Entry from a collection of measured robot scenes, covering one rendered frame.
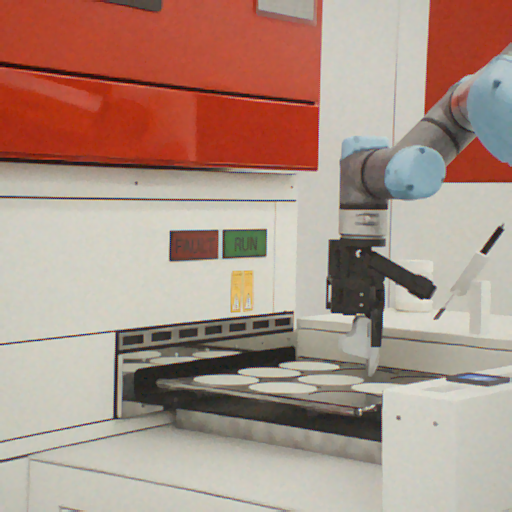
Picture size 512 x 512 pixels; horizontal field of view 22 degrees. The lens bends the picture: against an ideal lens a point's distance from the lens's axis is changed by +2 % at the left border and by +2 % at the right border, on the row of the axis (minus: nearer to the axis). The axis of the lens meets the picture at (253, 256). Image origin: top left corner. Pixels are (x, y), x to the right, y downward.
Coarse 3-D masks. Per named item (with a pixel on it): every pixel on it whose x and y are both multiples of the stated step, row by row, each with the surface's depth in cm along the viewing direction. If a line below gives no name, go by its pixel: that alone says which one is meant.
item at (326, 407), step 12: (156, 384) 192; (168, 384) 191; (180, 384) 189; (192, 384) 188; (228, 396) 184; (240, 396) 182; (252, 396) 181; (264, 396) 179; (276, 396) 178; (288, 396) 178; (312, 408) 174; (324, 408) 173; (336, 408) 172; (348, 408) 171; (360, 408) 170
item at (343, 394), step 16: (240, 368) 206; (288, 368) 207; (336, 368) 208; (352, 368) 209; (224, 384) 189; (240, 384) 189; (304, 384) 191; (352, 384) 192; (320, 400) 177; (336, 400) 178; (352, 400) 178; (368, 400) 178
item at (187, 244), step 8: (184, 232) 201; (192, 232) 202; (200, 232) 204; (208, 232) 205; (216, 232) 207; (176, 240) 199; (184, 240) 201; (192, 240) 202; (200, 240) 204; (208, 240) 205; (216, 240) 207; (176, 248) 199; (184, 248) 201; (192, 248) 202; (200, 248) 204; (208, 248) 205; (216, 248) 207; (176, 256) 199; (184, 256) 201; (192, 256) 202; (200, 256) 204; (208, 256) 205; (216, 256) 207
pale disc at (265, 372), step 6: (240, 372) 202; (246, 372) 202; (252, 372) 202; (258, 372) 202; (264, 372) 202; (270, 372) 202; (276, 372) 203; (282, 372) 203; (288, 372) 203; (294, 372) 203
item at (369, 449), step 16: (176, 416) 197; (192, 416) 195; (208, 416) 193; (224, 416) 192; (240, 416) 191; (208, 432) 194; (224, 432) 192; (240, 432) 190; (256, 432) 188; (272, 432) 186; (288, 432) 184; (304, 432) 182; (320, 432) 181; (336, 432) 180; (304, 448) 183; (320, 448) 181; (336, 448) 179; (352, 448) 177; (368, 448) 176
